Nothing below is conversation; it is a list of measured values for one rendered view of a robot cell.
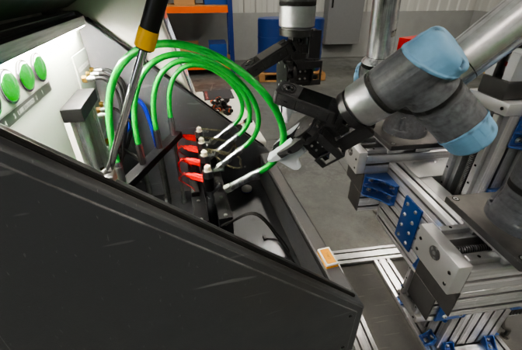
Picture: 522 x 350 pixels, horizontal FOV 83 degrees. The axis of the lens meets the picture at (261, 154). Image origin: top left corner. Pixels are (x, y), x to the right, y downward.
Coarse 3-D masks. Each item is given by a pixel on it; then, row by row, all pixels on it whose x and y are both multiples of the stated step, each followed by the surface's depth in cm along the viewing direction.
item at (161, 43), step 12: (132, 48) 54; (180, 48) 53; (192, 48) 52; (204, 48) 52; (120, 60) 55; (216, 60) 53; (228, 60) 53; (120, 72) 56; (240, 72) 53; (108, 84) 58; (252, 84) 54; (108, 96) 59; (264, 96) 55; (108, 108) 60; (276, 108) 56; (108, 120) 61; (108, 132) 63; (264, 168) 63
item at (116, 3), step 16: (80, 0) 80; (96, 0) 81; (112, 0) 82; (128, 0) 82; (144, 0) 84; (96, 16) 82; (112, 16) 83; (128, 16) 84; (112, 32) 85; (128, 32) 86; (160, 32) 88; (160, 48) 90; (160, 64) 93; (176, 80) 96
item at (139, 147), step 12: (156, 60) 66; (204, 60) 69; (144, 72) 67; (228, 72) 72; (240, 84) 74; (252, 96) 76; (132, 108) 70; (132, 120) 71; (144, 156) 77; (228, 156) 83
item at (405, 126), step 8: (400, 112) 103; (408, 112) 102; (392, 120) 106; (400, 120) 104; (408, 120) 102; (416, 120) 102; (384, 128) 110; (392, 128) 106; (400, 128) 105; (408, 128) 103; (416, 128) 102; (424, 128) 104; (400, 136) 105; (408, 136) 103; (416, 136) 103; (424, 136) 105
